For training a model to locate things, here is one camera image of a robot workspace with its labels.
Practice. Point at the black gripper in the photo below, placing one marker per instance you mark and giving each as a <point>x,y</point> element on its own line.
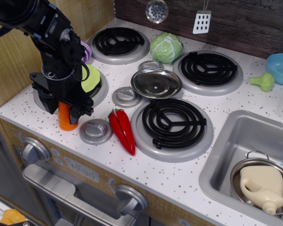
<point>67,90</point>

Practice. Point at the orange toy carrot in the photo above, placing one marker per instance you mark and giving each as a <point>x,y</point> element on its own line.
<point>63,117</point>

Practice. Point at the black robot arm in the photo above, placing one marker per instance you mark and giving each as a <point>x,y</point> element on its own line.
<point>61,51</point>

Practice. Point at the light green plate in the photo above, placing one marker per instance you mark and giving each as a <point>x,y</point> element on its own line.
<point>90,83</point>

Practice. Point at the round metal plate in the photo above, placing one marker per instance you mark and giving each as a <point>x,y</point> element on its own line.
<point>156,83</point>

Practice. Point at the silver knob behind plate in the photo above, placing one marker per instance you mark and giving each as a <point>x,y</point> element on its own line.
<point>150,64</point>

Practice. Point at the silver knob near chili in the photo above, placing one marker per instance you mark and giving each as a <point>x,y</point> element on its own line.
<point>95,132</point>

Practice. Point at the left oven dial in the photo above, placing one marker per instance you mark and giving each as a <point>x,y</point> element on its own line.
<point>34,151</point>

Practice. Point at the oven dial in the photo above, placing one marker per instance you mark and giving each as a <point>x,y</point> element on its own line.
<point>129,200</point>
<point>34,151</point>

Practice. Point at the oven clock display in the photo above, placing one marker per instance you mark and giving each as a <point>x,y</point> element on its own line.
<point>83,170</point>

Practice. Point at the red toy chili pepper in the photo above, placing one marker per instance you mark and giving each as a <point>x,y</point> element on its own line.
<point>121,127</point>

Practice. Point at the purple white toy onion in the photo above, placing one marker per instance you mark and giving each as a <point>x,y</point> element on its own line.
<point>88,51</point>

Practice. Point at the silver knob centre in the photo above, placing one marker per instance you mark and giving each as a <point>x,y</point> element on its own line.
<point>126,97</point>

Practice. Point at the back left stove burner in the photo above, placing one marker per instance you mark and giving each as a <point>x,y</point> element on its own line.
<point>119,46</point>

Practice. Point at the front right stove burner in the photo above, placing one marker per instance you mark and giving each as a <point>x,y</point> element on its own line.
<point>172,130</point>

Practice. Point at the right oven dial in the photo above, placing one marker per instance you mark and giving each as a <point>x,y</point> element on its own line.
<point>129,200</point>

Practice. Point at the green toy cabbage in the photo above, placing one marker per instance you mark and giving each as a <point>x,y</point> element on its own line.
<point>166,48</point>

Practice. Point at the yellow object bottom left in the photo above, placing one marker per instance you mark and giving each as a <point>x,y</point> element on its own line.
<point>12,216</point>

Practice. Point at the hanging metal strainer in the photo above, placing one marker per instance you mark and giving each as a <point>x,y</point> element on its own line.
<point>156,11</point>

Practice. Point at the back right stove burner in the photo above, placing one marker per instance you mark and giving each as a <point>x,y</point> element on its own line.
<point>208,73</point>

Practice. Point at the hanging metal spatula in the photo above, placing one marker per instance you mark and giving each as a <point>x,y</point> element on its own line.
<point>202,20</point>

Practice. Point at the metal sink basin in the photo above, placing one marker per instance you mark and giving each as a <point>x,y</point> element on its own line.
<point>243,136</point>

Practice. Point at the green toy broccoli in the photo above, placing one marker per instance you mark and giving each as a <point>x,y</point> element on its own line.
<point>265,81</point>

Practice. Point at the cream toy jug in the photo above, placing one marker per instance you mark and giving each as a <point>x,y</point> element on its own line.
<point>263,186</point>

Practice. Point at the light blue bowl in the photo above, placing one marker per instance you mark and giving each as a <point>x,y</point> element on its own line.
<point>274,66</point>

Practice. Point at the silver oven door handle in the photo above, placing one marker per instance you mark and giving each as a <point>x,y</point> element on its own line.
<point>63,193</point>

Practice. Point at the metal pot with handles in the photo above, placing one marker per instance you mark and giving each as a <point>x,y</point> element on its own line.
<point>253,158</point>

